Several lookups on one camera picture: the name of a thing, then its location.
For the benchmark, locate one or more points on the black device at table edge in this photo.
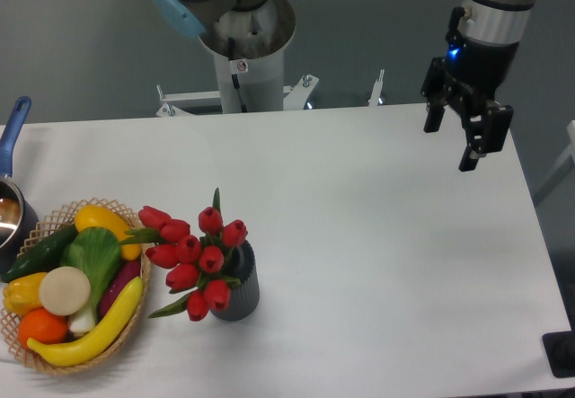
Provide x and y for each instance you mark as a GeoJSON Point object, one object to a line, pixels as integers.
{"type": "Point", "coordinates": [559, 349]}

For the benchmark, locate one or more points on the red tulip bouquet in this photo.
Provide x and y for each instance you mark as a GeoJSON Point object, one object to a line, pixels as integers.
{"type": "Point", "coordinates": [195, 264]}

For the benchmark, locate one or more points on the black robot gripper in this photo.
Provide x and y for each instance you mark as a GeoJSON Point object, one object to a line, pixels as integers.
{"type": "Point", "coordinates": [466, 79]}

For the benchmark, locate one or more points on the robot base column with joint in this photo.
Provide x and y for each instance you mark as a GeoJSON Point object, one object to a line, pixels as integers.
{"type": "Point", "coordinates": [245, 36]}

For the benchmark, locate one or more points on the white metal mounting frame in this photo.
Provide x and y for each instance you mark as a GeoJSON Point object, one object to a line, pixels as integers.
{"type": "Point", "coordinates": [241, 93]}

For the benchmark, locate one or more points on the beige round disc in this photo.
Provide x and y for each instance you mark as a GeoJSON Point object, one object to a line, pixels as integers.
{"type": "Point", "coordinates": [64, 291]}

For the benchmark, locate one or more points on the green cucumber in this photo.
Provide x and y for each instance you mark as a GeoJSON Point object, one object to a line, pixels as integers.
{"type": "Point", "coordinates": [43, 256]}

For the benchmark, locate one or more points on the dark grey ribbed vase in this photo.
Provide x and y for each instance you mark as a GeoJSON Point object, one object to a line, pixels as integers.
{"type": "Point", "coordinates": [245, 297]}

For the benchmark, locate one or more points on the yellow banana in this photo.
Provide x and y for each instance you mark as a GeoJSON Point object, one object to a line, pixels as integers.
{"type": "Point", "coordinates": [95, 342]}

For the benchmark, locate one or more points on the orange fruit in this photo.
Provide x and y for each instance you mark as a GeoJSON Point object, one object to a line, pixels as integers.
{"type": "Point", "coordinates": [42, 326]}

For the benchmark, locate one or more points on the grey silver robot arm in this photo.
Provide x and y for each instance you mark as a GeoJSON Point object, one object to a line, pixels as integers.
{"type": "Point", "coordinates": [482, 37]}

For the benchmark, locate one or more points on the blue handled saucepan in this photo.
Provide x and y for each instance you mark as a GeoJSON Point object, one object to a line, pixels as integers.
{"type": "Point", "coordinates": [18, 217]}

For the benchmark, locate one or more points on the yellow bell pepper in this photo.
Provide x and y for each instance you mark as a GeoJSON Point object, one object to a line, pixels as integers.
{"type": "Point", "coordinates": [22, 295]}

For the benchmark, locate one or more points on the green bok choy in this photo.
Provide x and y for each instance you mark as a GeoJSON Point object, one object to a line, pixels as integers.
{"type": "Point", "coordinates": [100, 275]}

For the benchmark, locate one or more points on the woven wicker basket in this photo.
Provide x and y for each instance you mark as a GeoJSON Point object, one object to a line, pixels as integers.
{"type": "Point", "coordinates": [10, 323]}

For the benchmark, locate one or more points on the purple eggplant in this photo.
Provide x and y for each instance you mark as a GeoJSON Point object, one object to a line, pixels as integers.
{"type": "Point", "coordinates": [127, 272]}

